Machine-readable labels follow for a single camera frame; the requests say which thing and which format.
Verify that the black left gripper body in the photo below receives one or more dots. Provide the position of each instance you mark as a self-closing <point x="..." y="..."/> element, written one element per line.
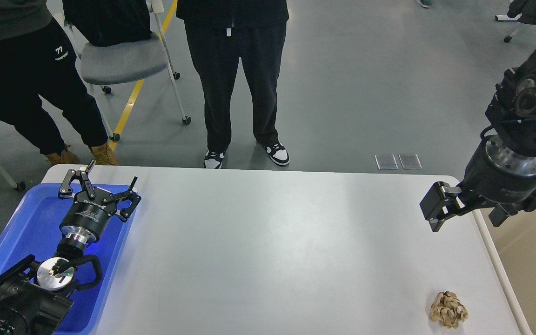
<point x="87" y="219"/>

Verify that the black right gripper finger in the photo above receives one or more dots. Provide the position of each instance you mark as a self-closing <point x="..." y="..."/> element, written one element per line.
<point x="440" y="204"/>

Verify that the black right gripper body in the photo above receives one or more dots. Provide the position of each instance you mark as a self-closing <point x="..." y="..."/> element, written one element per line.
<point x="497" y="177"/>

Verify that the brown paper ball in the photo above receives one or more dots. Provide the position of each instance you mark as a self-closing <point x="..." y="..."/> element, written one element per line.
<point x="448" y="310"/>

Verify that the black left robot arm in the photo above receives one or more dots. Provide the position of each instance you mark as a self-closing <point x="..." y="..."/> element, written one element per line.
<point x="58" y="252"/>

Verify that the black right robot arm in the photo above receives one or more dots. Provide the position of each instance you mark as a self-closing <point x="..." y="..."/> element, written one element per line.
<point x="512" y="111"/>

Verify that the blue plastic tray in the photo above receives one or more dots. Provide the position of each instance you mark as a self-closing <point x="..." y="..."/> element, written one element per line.
<point x="33" y="230"/>

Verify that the clear floor plate right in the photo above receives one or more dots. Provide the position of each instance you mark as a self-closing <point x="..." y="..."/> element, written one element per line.
<point x="410" y="161"/>

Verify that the clear floor plate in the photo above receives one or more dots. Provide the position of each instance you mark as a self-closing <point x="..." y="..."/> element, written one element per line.
<point x="410" y="161"/>
<point x="386" y="161"/>

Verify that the clear floor plate left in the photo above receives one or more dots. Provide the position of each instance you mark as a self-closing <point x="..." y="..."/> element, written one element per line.
<point x="386" y="161"/>

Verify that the grey office chair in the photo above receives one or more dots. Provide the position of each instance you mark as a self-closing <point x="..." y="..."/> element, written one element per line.
<point x="128" y="61"/>

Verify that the person with tan boots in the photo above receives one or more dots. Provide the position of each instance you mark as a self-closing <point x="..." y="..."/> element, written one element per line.
<point x="38" y="62"/>

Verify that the black jacket on chair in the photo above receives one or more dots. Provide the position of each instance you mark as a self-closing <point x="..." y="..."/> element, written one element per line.
<point x="109" y="22"/>

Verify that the person in blue jeans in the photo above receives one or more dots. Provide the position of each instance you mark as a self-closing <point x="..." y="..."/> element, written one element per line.
<point x="425" y="3"/>

